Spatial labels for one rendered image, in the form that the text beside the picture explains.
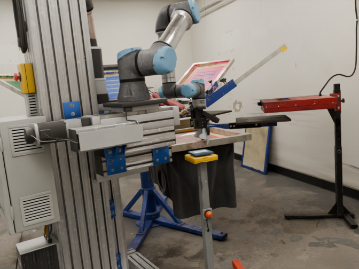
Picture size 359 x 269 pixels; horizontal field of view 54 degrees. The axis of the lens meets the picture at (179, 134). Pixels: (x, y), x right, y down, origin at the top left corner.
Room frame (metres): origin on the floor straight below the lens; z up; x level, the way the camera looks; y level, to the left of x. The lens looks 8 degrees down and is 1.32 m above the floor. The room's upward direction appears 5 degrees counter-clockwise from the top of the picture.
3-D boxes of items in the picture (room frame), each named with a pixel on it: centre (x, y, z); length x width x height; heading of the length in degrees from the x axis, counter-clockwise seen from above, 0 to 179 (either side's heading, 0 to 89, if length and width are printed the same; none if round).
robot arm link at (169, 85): (1.92, 0.03, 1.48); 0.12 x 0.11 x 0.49; 153
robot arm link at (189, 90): (1.87, -0.06, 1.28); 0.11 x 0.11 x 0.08; 63
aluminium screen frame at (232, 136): (2.31, -0.02, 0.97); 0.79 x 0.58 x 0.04; 20
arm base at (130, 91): (1.62, 0.19, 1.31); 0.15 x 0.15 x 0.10
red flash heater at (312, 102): (3.06, -1.05, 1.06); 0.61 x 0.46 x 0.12; 80
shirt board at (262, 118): (3.19, -0.31, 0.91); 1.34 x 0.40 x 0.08; 80
